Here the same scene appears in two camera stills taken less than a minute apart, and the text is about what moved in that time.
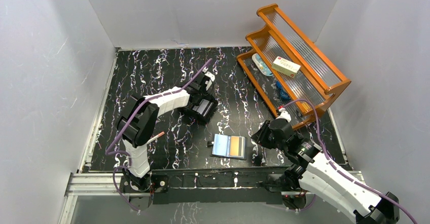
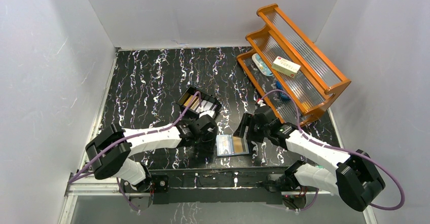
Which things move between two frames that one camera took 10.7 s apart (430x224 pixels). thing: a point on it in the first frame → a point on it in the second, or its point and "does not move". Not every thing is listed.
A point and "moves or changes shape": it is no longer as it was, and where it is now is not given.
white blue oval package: x=261 y=65 does not move
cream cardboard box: x=286 y=67 does not move
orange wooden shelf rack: x=290 y=71 does not move
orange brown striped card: x=237 y=147 moves or changes shape
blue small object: x=284 y=94 does not move
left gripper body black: x=204 y=105 → x=204 y=143
